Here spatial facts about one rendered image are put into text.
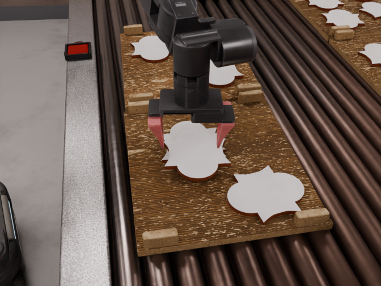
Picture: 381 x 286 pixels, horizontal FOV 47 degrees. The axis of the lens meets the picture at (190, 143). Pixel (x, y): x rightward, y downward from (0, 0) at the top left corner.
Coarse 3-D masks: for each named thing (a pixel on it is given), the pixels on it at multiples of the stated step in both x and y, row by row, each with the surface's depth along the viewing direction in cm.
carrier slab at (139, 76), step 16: (144, 32) 137; (128, 48) 129; (128, 64) 121; (144, 64) 121; (160, 64) 121; (240, 64) 121; (128, 80) 115; (144, 80) 115; (160, 80) 115; (240, 80) 115; (256, 80) 115; (128, 96) 109; (224, 96) 109
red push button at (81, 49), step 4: (84, 44) 132; (68, 48) 130; (72, 48) 130; (76, 48) 130; (80, 48) 130; (84, 48) 130; (68, 52) 128; (72, 52) 128; (76, 52) 128; (80, 52) 128; (84, 52) 128
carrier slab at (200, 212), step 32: (128, 128) 99; (256, 128) 99; (128, 160) 91; (160, 160) 90; (256, 160) 90; (288, 160) 90; (160, 192) 83; (192, 192) 83; (224, 192) 83; (160, 224) 77; (192, 224) 77; (224, 224) 77; (256, 224) 77; (288, 224) 77; (320, 224) 77
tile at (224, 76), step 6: (210, 60) 121; (210, 66) 118; (228, 66) 118; (234, 66) 118; (210, 72) 116; (216, 72) 116; (222, 72) 116; (228, 72) 116; (234, 72) 116; (210, 78) 114; (216, 78) 114; (222, 78) 114; (228, 78) 114; (234, 78) 115; (210, 84) 112; (216, 84) 111; (222, 84) 111; (228, 84) 112
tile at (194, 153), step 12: (192, 132) 93; (204, 132) 93; (168, 144) 90; (180, 144) 90; (192, 144) 90; (204, 144) 90; (216, 144) 90; (180, 156) 87; (192, 156) 87; (204, 156) 87; (216, 156) 87; (168, 168) 85; (180, 168) 84; (192, 168) 84; (204, 168) 84; (216, 168) 84; (192, 180) 83; (204, 180) 83
